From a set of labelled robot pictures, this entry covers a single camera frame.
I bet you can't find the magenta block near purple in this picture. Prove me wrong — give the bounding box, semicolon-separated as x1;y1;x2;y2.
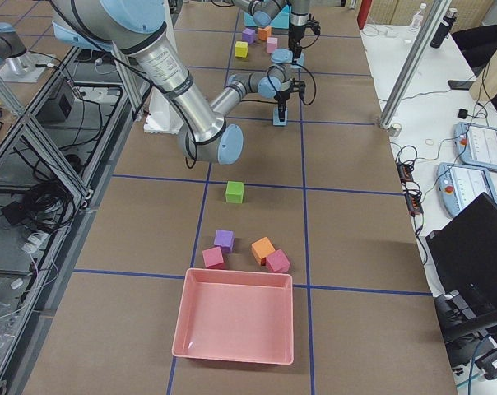
202;246;225;270

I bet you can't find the orange black power strip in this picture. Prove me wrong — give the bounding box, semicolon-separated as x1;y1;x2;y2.
397;162;424;217

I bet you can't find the aluminium frame post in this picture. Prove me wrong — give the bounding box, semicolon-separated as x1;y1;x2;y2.
379;0;451;137

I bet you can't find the purple block right side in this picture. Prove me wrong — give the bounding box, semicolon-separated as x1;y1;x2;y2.
214;229;235;253

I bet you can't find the green foam block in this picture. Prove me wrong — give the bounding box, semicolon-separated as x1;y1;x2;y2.
225;180;244;204

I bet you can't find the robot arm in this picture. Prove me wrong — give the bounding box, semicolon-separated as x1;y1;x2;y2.
51;1;293;165
226;0;320;64

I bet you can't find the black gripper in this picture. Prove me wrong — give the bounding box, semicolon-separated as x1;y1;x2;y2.
288;25;305;60
274;89;291;114

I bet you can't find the pink lilac foam block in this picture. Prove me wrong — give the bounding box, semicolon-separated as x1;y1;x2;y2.
266;36;278;53

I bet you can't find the clear hand sanitizer bottle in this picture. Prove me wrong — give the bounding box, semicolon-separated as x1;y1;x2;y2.
408;2;427;32

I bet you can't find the light blue plastic bin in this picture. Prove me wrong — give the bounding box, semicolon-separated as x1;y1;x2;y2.
244;11;290;30

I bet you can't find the teach pendant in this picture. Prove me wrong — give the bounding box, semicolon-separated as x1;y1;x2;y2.
437;162;497;217
453;122;497;172

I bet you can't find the teach pendant far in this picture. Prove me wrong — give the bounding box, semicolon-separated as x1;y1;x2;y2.
453;122;497;172

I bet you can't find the purple block left side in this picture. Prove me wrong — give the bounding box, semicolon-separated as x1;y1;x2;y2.
241;28;257;44

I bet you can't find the yellow foam block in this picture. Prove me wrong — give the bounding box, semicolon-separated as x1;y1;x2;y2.
235;41;249;58

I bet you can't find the orange block left side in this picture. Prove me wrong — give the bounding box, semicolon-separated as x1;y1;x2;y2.
258;26;272;41

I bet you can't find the teach pendant near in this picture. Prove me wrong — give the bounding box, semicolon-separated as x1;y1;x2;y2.
437;162;497;217

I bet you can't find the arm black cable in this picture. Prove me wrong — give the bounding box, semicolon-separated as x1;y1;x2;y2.
301;14;323;49
264;65;318;106

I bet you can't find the magenta block near orange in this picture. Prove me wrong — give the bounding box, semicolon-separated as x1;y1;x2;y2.
266;249;290;273

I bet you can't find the light blue block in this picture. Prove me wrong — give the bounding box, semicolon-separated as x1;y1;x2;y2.
292;53;304;68
272;108;288;127

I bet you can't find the pink plastic tray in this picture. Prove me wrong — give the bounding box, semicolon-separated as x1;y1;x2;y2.
172;268;295;365

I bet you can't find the orange block right side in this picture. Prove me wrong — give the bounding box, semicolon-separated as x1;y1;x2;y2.
251;237;276;266

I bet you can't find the black water bottle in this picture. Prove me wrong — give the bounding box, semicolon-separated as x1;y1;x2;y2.
430;7;458;49

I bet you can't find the black laptop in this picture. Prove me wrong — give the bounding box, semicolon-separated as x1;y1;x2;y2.
426;193;497;307

